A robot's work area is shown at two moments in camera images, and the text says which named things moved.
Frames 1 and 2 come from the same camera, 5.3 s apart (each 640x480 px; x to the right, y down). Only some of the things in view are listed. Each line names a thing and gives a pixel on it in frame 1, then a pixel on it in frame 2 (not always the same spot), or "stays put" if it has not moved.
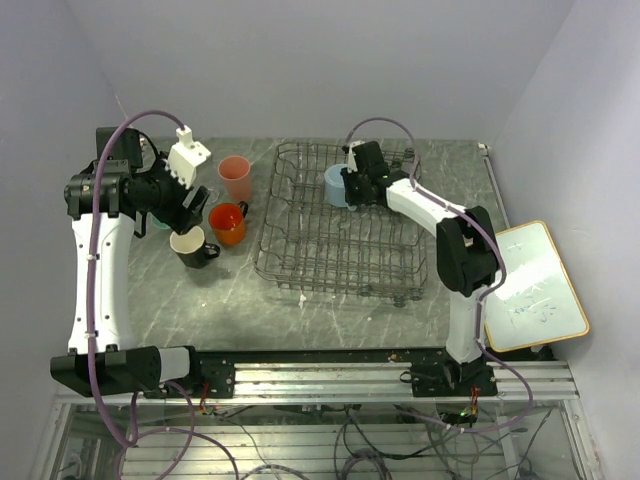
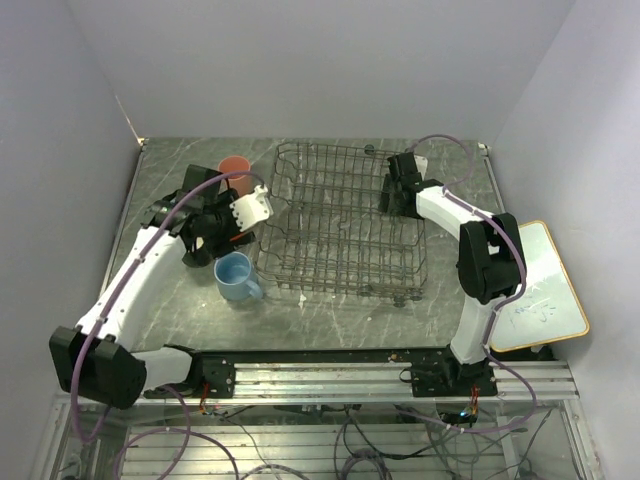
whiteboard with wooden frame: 538,303 stays put
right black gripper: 351,198 → 388,202
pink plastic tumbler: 235,170 stays put
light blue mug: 334,186 → 232,272
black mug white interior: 191,248 stays put
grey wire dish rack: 378,250 stays put
